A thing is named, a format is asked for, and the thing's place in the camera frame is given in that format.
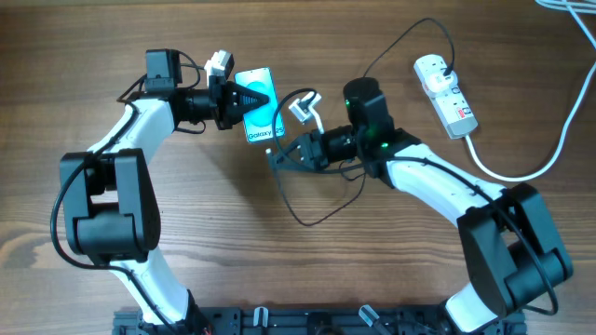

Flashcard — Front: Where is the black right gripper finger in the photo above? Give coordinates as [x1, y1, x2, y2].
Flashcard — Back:
[267, 153, 316, 173]
[274, 134, 307, 161]

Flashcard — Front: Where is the Galaxy S25 smartphone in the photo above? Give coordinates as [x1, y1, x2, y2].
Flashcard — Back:
[233, 66, 287, 144]

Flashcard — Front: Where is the black USB charging cable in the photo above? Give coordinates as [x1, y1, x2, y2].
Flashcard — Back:
[264, 17, 456, 228]

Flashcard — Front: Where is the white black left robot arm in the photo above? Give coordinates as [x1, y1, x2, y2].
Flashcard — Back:
[49, 48, 270, 334]

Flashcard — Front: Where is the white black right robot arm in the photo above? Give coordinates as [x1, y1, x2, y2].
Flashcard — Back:
[266, 77, 574, 334]

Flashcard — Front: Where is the white charger plug adapter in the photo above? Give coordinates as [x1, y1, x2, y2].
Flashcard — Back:
[422, 71, 458, 98]

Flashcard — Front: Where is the white power strip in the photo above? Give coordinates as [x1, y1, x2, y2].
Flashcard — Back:
[413, 54, 478, 140]

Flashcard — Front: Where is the white power strip cord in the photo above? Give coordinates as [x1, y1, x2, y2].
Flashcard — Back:
[464, 0, 596, 183]

